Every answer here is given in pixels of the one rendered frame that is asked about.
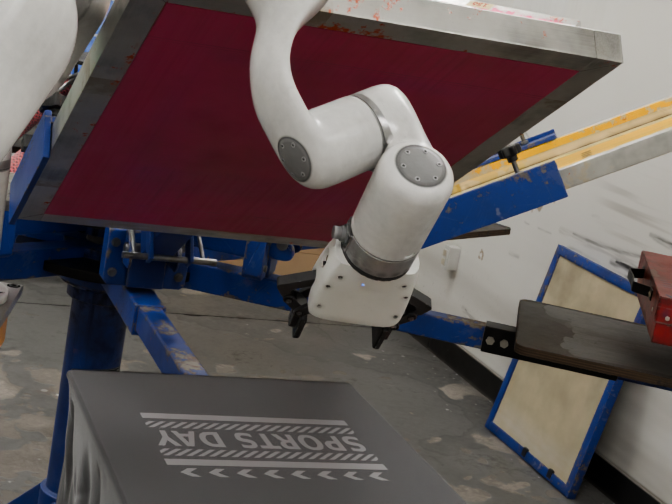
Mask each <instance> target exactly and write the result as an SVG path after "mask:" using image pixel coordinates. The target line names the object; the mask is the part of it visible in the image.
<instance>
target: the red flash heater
mask: <svg viewBox="0 0 672 504"><path fill-rule="evenodd" d="M643 266H644V267H645V272H644V276H643V278H638V280H637V282H638V283H641V284H644V285H647V286H650V287H652V289H653V295H652V299H651V301H650V300H649V297H647V296H644V295H641V294H638V293H636V294H637V297H638V300H639V304H640V307H641V310H642V314H643V317H644V320H645V323H646V327H647V330H648V333H649V336H650V340H651V342H652V343H657V344H661V345H666V346H671V347H672V256H668V255H663V254H658V253H654V252H649V251H644V250H642V251H641V256H640V260H639V264H638V268H639V269H642V267H643Z"/></svg>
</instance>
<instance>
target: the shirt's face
mask: <svg viewBox="0 0 672 504"><path fill-rule="evenodd" d="M71 370H72V371H73V374H74V376H75V378H76V381H77V383H78V385H79V387H80V390H81V392H82V394H83V397H84V399H85V401H86V404H87V406H88V408H89V410H90V413H91V415H92V417H93V420H94V422H95V424H96V427H97V429H98V431H99V434H100V436H101V438H102V440H103V443H104V445H105V447H106V450H107V452H108V454H109V457H110V459H111V461H112V463H113V466H114V468H115V470H116V473H117V475H118V477H119V480H120V482H121V484H122V487H123V489H124V491H125V493H126V496H127V498H128V500H129V503H130V504H466V503H465V502H464V501H463V500H462V499H461V498H460V497H459V496H458V495H457V494H456V493H455V492H454V491H453V490H452V489H451V488H450V487H449V486H448V485H447V484H446V483H445V482H444V481H443V480H442V479H441V478H440V477H439V476H438V474H437V473H436V472H435V471H434V470H433V469H432V468H431V467H430V466H429V465H428V464H427V463H426V462H425V461H424V460H423V459H422V458H421V457H420V456H419V455H418V454H417V453H416V452H415V451H414V450H413V449H412V448H411V447H410V446H409V445H408V444H407V443H406V442H405V441H404V440H403V439H402V438H401V437H400V435H399V434H398V433H397V432H396V431H395V430H394V429H393V428H392V427H391V426H390V425H389V424H388V423H387V422H386V421H385V420H384V419H383V418H382V417H381V416H380V415H379V414H378V413H377V412H376V411H375V410H374V409H373V408H372V407H371V406H370V405H369V404H368V403H367V402H366V401H365V400H364V399H363V398H362V396H361V395H360V394H359V393H358V392H357V391H356V390H355V389H354V388H353V387H352V386H351V385H350V384H349V383H339V382H320V381H300V380H281V379H262V378H242V377H223V376H204V375H184V374H165V373H145V372H126V371H107V370H87V369H71ZM139 411H153V412H179V413H204V414H229V415H254V416H279V417H304V418H330V419H343V420H344V421H345V422H346V423H347V425H348V426H349V427H350V428H351V429H352V430H353V431H354V432H355V433H356V435H357V436H358V437H359V438H360V439H361V440H362V441H363V442H364V444H365V445H366V446H367V447H368V448H369V449H370V450H371V451H372V452H373V454H374V455H375V456H376V457H377V458H378V459H379V460H380V461H381V462H382V464H383V465H384V466H385V467H386V468H387V469H388V470H389V471H390V472H391V474H392V475H393V476H394V477H395V478H396V479H397V480H398V481H399V482H393V481H342V480H292V479H241V478H190V477H173V475H172V473H171V471H170V469H169V467H168V465H167V463H166V461H165V460H164V458H163V456H162V454H161V452H160V450H159V448H158V446H157V444H156V443H155V441H154V439H153V437H152V435H151V433H150V431H149V429H148V427H147V425H146V424H145V422H144V420H143V418H142V416H141V414H140V412H139Z"/></svg>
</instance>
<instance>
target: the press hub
mask: <svg viewBox="0 0 672 504"><path fill-rule="evenodd" d="M80 226H85V227H88V228H87V230H86V231H78V232H81V233H84V234H87V236H86V239H87V240H88V241H90V242H92V243H95V244H99V245H102V246H103V240H104V233H105V227H98V226H88V225H80ZM42 241H45V240H40V239H36V238H31V237H27V236H22V235H18V236H17V237H16V239H15V243H26V242H42ZM101 254H102V247H90V248H85V249H84V256H83V257H80V258H67V259H54V260H45V261H44V267H43V270H45V271H48V272H51V273H54V274H57V275H60V276H59V277H60V278H61V279H62V280H63V281H64V282H65V283H67V290H66V292H67V294H68V295H69V296H70V297H72V302H71V309H70V316H69V324H68V331H67V338H66V345H65V352H64V359H63V367H62V374H61V381H60V388H59V395H58V403H57V410H56V417H55V424H54V431H53V438H52V446H51V453H50V460H49V467H48V474H47V478H45V479H44V480H43V481H42V482H41V484H40V490H39V498H38V504H52V502H55V503H56V500H57V494H58V489H59V483H60V478H61V473H62V467H63V462H64V456H65V437H66V428H67V420H68V411H69V383H68V379H67V376H66V374H67V372H68V371H69V370H71V369H87V370H107V371H120V367H121V360H122V353H123V347H124V340H125V333H126V327H127V326H126V325H125V323H124V321H123V320H122V318H121V316H120V315H119V313H118V311H117V310H116V308H115V306H114V305H113V303H112V301H111V300H110V298H109V296H108V295H107V293H106V291H105V290H104V288H103V286H102V285H101V284H106V283H105V282H104V281H103V279H102V278H101V276H100V275H99V268H100V261H101Z"/></svg>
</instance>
